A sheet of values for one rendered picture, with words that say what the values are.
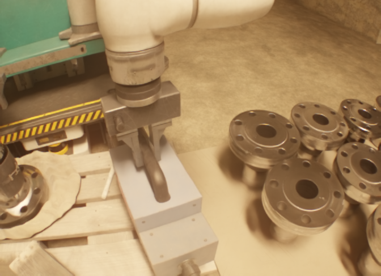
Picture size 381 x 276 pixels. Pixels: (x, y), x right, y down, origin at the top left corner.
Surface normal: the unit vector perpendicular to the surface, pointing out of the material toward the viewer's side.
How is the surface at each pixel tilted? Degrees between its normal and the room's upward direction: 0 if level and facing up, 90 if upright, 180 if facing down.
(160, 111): 90
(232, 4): 92
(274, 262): 0
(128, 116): 90
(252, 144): 0
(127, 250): 0
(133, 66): 90
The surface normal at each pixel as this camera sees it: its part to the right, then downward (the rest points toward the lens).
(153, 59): 0.74, 0.43
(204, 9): 0.36, 0.71
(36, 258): 0.00, -0.76
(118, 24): -0.15, 0.70
